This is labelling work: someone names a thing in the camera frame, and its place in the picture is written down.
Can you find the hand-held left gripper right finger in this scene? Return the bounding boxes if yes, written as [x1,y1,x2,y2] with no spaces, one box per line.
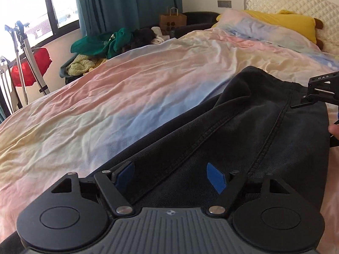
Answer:
[206,162,291,216]

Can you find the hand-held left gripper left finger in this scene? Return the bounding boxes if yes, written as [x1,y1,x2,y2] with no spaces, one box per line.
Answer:
[50,161,135,216]

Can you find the black drawstring pants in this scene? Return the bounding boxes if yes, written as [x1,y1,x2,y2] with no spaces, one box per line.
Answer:
[94,66,331,217]

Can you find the metal clothes stand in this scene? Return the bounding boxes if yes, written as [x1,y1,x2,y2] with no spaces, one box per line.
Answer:
[0,21,51,114]

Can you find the yellow pillow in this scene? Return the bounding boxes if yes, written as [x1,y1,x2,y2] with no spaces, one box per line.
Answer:
[216,10,318,44]

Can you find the pastel rainbow duvet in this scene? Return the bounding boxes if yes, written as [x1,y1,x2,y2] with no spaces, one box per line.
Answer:
[0,8,339,254]

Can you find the pastel rainbow pillow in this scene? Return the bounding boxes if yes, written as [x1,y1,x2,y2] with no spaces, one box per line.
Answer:
[212,8,322,54]

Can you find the white quilted headboard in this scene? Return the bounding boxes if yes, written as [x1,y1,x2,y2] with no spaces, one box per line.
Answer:
[244,0,339,57]

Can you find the pale yellow knit garment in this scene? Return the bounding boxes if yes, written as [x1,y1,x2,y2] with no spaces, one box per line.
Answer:
[66,54,109,76]

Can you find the green garment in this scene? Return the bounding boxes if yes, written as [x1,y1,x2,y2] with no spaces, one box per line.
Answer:
[70,28,133,59]

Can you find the dark brown fuzzy cloth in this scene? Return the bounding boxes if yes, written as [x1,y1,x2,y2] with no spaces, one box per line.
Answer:
[120,28,157,55]

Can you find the black chair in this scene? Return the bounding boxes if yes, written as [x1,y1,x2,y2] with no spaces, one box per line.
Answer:
[173,11,221,38]

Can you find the red bag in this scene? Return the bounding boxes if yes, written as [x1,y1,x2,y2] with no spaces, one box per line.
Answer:
[11,47,53,87]

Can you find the white cloth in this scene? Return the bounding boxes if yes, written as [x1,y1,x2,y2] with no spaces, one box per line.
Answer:
[151,26,166,44]

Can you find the brown paper bag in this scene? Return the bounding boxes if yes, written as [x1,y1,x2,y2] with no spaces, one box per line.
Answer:
[160,7,187,36]

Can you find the black window frame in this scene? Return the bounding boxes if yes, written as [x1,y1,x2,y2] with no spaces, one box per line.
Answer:
[0,0,80,48]

